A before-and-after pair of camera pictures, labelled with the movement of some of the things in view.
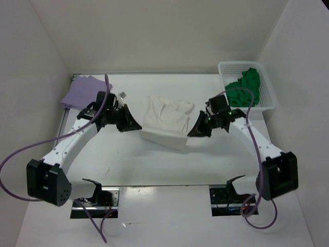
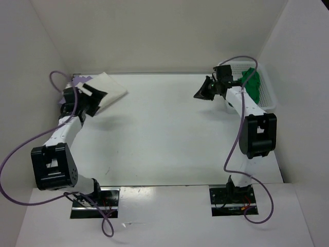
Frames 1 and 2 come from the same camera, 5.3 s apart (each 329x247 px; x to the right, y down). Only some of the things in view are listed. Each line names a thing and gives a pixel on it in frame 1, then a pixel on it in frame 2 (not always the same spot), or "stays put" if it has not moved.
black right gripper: (199, 129) -> (203, 93)
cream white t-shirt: (166, 122) -> (104, 83)
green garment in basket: (250, 80) stays put
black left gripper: (129, 123) -> (95, 98)
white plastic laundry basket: (231, 72) stays put
